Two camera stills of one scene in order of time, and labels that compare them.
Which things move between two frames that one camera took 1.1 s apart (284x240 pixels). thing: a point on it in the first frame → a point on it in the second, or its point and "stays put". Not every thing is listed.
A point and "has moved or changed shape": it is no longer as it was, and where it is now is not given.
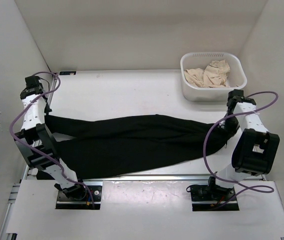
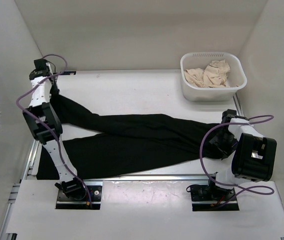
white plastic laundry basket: (237, 75) stays put
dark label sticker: (67, 73) stays put
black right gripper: (230, 130) → (226, 150)
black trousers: (85, 148) has moved or changed shape
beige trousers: (214, 76) stays put
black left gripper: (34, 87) → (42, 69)
